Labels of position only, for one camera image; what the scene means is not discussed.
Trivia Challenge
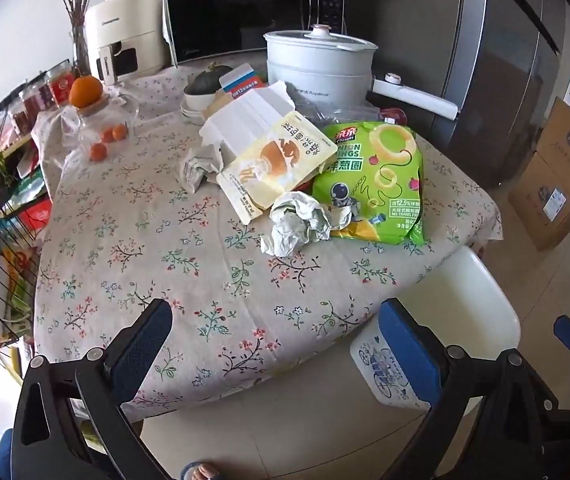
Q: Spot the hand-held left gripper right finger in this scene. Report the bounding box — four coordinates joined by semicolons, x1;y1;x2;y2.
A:
379;298;566;480

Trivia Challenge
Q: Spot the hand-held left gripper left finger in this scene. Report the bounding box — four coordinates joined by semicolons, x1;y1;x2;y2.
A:
11;298;173;480

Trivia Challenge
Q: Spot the white plastic bin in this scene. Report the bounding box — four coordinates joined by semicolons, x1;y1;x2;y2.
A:
350;246;522;416

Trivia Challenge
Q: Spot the large paper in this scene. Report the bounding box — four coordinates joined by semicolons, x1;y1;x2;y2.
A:
260;192;353;258

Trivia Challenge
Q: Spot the green snack bag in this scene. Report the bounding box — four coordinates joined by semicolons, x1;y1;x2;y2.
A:
311;121;426;247

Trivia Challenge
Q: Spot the small paper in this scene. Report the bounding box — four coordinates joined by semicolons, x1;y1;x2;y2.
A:
180;145;226;193

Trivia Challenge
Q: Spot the yellow snack bag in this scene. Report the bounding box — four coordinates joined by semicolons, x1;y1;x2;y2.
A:
215;112;338;226

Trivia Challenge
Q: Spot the torn white cardboard box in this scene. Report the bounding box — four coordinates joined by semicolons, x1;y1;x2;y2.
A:
200;81;297;161

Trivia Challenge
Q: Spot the clear plastic bottle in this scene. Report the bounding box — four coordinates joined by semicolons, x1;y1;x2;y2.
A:
295;95;381;126

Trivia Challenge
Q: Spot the floral tablecloth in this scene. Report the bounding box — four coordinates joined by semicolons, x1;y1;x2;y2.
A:
32;67;503;423

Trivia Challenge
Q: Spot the person's foot in slipper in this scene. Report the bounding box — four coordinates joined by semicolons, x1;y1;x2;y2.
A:
180;461;226;480

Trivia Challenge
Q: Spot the glass teapot with wooden lid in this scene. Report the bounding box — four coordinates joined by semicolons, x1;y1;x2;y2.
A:
40;91;139;161

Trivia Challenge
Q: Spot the cream patterned bowl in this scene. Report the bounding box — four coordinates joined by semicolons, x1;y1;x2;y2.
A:
183;91;218;111

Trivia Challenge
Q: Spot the large orange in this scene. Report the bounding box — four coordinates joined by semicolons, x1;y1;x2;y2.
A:
69;76;103;109

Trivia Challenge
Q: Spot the glass jar with red label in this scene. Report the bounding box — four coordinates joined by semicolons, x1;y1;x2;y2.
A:
22;77;56;111
45;62;78;106

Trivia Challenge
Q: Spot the dark green pumpkin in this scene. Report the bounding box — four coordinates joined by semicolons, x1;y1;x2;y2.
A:
185;62;236;96

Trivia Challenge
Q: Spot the grey refrigerator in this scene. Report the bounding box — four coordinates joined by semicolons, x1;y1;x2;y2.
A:
405;0;570;188

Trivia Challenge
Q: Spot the glass vase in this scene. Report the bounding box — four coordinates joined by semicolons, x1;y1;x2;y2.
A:
71;25;91;78

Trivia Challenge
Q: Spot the white electric cooking pot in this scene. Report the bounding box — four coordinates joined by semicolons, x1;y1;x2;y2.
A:
263;24;460;116

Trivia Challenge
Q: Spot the cream air fryer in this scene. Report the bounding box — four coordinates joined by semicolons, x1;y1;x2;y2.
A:
84;0;168;86

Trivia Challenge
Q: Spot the black microwave oven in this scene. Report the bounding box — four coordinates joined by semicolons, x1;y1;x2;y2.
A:
163;0;348;67

